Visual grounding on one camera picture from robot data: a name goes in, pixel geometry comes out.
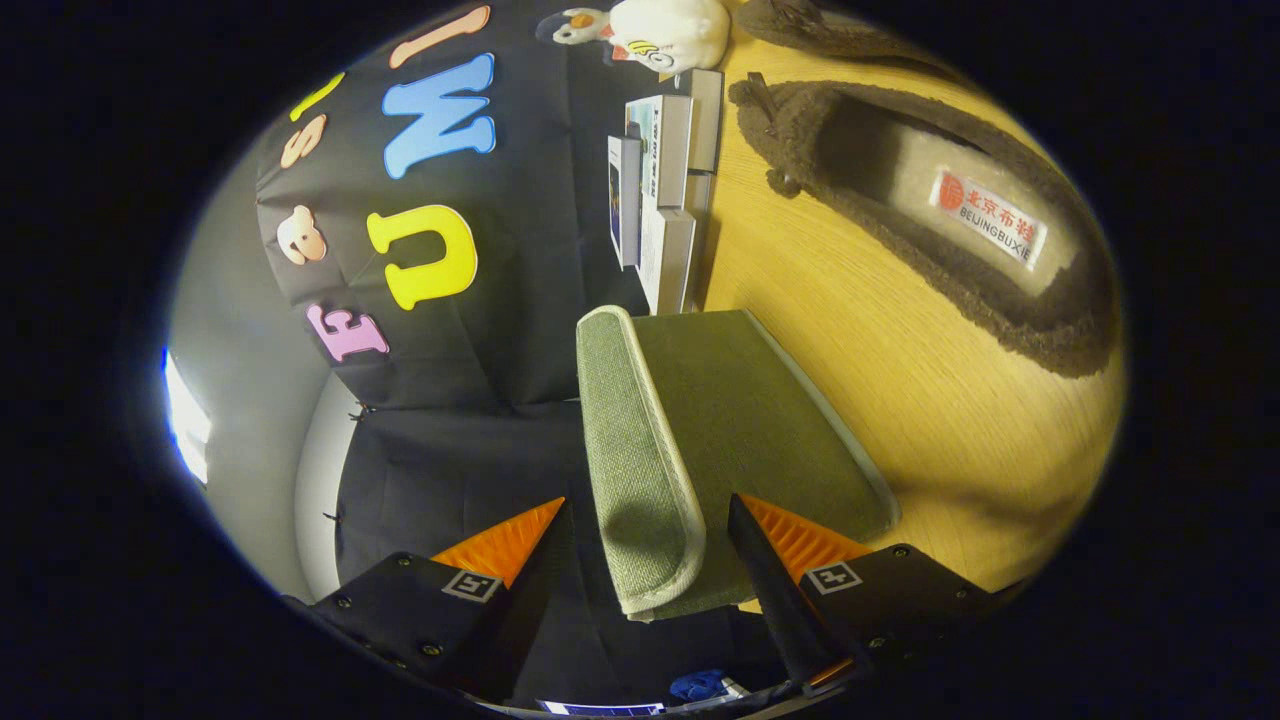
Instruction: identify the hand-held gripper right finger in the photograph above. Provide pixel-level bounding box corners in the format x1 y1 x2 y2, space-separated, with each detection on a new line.
728 493 1001 699

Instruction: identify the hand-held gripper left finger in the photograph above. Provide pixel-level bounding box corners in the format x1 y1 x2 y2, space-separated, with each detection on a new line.
290 497 576 701

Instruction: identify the green fabric storage box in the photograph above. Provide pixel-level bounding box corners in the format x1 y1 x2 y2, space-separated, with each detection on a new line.
577 305 901 623

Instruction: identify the brown fuzzy shoe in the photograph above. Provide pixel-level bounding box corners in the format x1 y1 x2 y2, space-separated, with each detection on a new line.
738 0 961 79
728 72 1119 379

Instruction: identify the black backdrop cloth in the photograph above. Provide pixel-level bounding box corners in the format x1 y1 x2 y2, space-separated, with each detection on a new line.
255 0 781 706

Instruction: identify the white book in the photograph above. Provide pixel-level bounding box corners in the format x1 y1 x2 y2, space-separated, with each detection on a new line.
638 207 697 316

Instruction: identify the large ceiling light panel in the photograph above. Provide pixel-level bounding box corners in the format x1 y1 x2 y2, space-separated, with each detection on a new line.
163 348 213 486

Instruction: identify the book with blue picture cover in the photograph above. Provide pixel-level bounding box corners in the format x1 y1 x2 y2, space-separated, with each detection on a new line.
607 135 643 269

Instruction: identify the white plush toy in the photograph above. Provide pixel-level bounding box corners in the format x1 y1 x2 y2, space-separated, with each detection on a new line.
608 0 731 73

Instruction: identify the penguin plush toy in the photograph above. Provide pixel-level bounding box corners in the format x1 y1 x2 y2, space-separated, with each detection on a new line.
537 8 613 46

